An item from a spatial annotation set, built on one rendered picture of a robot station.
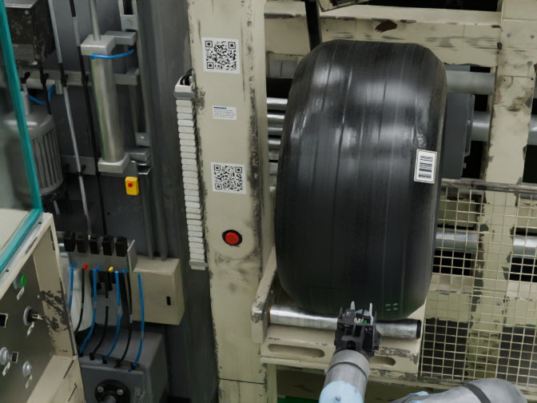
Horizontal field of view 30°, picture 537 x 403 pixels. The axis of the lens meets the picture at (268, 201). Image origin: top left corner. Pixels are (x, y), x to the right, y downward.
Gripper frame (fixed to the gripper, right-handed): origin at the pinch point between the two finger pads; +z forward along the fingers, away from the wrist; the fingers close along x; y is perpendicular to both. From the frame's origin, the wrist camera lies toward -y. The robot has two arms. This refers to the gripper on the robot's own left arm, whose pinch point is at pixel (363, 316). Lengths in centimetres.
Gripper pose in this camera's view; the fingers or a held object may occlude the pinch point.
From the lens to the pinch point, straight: 208.2
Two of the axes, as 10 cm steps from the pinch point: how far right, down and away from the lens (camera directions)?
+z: 2.1, -4.4, 8.7
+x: -9.8, -0.8, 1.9
